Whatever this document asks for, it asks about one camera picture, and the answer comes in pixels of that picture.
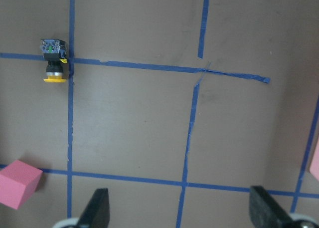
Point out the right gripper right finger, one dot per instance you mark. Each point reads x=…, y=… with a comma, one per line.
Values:
x=265, y=212

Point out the yellow push button switch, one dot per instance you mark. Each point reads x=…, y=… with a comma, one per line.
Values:
x=54, y=52

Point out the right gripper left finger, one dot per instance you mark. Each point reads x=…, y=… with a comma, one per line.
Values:
x=97, y=212

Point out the pink cube bottom centre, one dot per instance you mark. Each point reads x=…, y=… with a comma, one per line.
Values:
x=18, y=182

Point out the pink plastic bin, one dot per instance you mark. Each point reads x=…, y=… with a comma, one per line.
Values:
x=314, y=167

